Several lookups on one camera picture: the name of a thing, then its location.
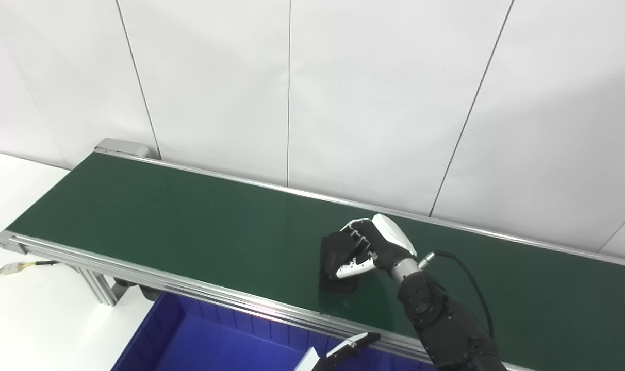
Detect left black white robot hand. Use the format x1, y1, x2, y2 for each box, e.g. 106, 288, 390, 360
294, 332, 381, 371

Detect green conveyor belt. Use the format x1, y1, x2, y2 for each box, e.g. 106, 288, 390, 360
0, 138, 625, 371

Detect cable with white connector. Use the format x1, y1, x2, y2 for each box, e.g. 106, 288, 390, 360
0, 260, 60, 282

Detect aluminum conveyor leg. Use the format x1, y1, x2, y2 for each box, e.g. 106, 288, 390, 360
75, 268, 120, 308

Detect black cylinder block part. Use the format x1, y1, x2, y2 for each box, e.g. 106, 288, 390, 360
320, 232, 376, 294

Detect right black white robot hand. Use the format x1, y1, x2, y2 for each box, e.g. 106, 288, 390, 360
325, 214, 420, 280

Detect blue plastic bin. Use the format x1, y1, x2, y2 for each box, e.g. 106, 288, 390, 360
111, 291, 437, 371

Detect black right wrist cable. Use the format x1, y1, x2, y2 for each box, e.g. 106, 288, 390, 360
418, 250, 497, 341

